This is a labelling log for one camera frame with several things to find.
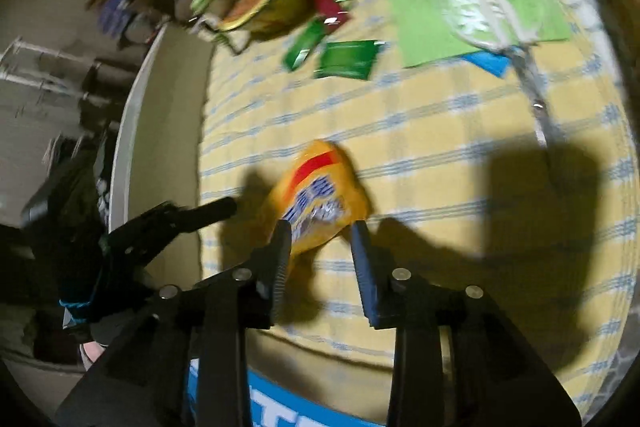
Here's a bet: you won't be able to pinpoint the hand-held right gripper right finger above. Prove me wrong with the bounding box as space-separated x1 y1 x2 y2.
350 221 583 427

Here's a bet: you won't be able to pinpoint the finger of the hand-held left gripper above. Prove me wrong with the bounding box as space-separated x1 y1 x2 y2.
106 196 239 269

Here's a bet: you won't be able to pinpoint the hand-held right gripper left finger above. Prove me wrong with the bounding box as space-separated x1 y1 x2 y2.
55 219 293 427

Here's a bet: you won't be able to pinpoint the yellow snack packet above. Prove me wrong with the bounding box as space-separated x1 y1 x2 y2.
262 139 372 258

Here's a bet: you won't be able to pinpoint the white storage box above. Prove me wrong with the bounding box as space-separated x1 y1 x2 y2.
107 22 221 303

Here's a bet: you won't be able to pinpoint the blue printed card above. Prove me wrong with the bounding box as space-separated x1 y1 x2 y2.
187 357 386 427

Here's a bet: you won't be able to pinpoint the green sachet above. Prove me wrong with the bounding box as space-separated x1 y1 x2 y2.
314 39 386 81
282 19 326 72

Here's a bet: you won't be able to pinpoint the red sachet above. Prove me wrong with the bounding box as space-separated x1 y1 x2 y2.
314 0 356 28

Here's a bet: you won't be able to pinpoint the green paper sheet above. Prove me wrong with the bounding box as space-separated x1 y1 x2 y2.
387 0 573 70

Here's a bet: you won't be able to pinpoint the white-handled scissors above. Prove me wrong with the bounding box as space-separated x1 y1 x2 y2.
440 0 566 152

